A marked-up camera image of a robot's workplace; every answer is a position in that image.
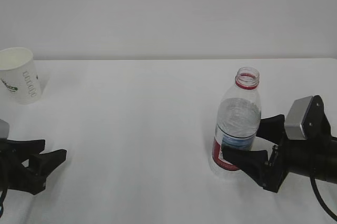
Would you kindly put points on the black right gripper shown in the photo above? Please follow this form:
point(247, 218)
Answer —
point(310, 157)

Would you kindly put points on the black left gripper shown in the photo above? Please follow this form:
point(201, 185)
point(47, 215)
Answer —
point(31, 178)

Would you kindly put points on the clear plastic water bottle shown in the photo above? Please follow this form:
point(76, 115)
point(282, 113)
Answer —
point(237, 121)

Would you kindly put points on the white paper cup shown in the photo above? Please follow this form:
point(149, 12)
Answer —
point(19, 75)

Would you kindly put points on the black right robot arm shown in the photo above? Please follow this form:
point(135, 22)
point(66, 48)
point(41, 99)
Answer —
point(275, 172)

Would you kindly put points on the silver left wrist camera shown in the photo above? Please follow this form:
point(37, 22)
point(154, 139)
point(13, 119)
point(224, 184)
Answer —
point(4, 129)

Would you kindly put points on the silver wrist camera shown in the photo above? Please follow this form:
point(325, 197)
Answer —
point(294, 120)
point(4, 129)

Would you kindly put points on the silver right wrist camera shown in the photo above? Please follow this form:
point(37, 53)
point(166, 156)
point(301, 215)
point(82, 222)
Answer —
point(294, 120)

